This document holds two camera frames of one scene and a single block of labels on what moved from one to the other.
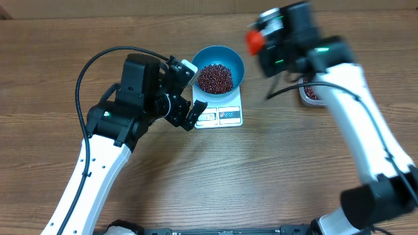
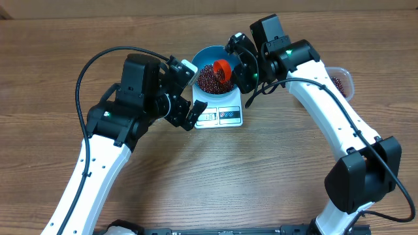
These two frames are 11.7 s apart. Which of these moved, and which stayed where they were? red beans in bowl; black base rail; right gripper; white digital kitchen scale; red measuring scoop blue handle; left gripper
Moved: red measuring scoop blue handle; right gripper
Stayed: left gripper; white digital kitchen scale; black base rail; red beans in bowl
